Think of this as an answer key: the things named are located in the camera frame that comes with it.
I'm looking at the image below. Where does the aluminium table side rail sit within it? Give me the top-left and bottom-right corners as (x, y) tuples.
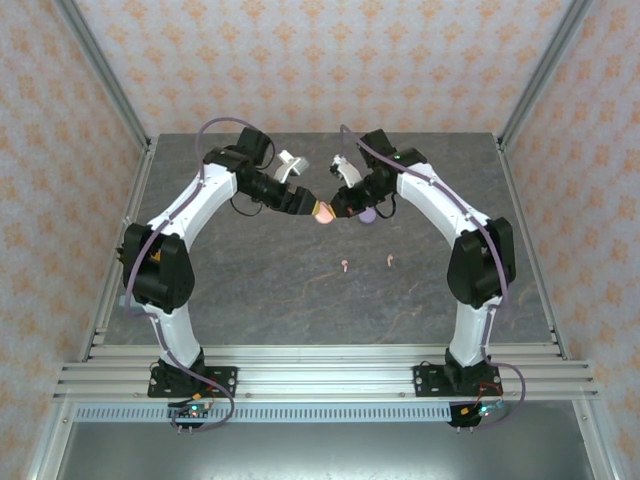
(495, 137), (571, 361)
(79, 137), (157, 362)

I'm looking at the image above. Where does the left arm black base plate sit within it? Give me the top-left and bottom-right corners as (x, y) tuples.
(147, 366), (239, 399)

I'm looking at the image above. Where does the aluminium frame post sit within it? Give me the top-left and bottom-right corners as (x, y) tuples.
(52, 0), (154, 151)
(497, 0), (599, 151)

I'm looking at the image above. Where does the aluminium mounting rail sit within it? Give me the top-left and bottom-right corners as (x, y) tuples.
(52, 343), (600, 402)

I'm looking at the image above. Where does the aluminium frame leg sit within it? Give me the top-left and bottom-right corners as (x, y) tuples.
(27, 399), (76, 480)
(573, 399), (626, 480)

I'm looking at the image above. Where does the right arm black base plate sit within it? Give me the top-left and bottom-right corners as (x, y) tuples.
(413, 364), (504, 399)

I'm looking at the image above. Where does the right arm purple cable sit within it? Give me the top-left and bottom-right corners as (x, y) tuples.
(339, 124), (527, 431)

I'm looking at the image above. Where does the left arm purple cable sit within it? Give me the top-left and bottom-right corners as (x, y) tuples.
(123, 116), (237, 434)

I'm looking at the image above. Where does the pink earbud charging case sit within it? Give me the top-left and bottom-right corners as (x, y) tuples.
(312, 200), (337, 226)

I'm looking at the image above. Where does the slotted grey cable duct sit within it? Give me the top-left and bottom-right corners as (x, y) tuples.
(74, 403), (459, 424)

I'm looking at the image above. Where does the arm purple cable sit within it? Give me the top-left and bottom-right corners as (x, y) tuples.
(339, 124), (527, 431)
(123, 116), (237, 434)

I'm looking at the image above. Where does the grey metal panel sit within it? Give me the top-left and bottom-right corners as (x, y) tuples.
(54, 421), (609, 480)

